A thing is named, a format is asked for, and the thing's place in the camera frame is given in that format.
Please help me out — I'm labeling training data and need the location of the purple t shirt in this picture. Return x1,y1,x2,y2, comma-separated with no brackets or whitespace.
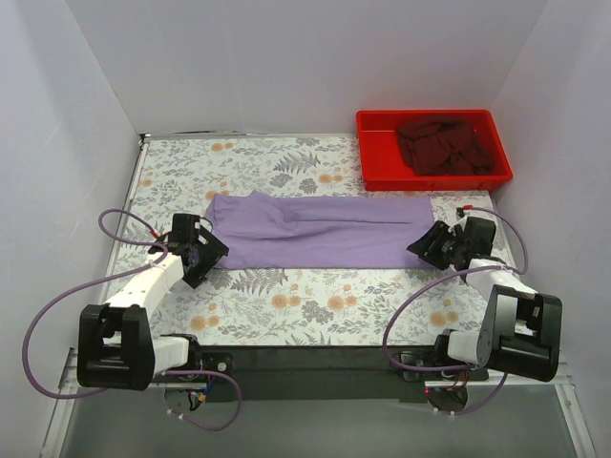
205,192,433,269

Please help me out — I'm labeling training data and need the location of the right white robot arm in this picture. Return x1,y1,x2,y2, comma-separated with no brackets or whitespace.
407,217,562,382

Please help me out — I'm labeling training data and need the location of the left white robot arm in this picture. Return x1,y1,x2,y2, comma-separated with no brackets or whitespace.
76,226,229,391

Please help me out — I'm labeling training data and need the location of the floral table cloth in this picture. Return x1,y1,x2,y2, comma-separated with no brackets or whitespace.
113,135,486,345

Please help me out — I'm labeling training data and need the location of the red plastic bin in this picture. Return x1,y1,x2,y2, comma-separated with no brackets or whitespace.
356,109,513,191

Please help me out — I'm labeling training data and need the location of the dark red t shirt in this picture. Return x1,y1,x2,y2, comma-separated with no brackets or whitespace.
395,115,495,177

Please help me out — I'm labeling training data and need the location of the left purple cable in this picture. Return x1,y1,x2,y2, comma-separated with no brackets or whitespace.
22,208,243,432

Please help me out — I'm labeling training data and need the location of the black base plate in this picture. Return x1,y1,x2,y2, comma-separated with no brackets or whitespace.
147,343,491,406

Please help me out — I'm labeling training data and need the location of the aluminium frame rail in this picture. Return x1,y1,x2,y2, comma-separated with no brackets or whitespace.
42,346,595,457

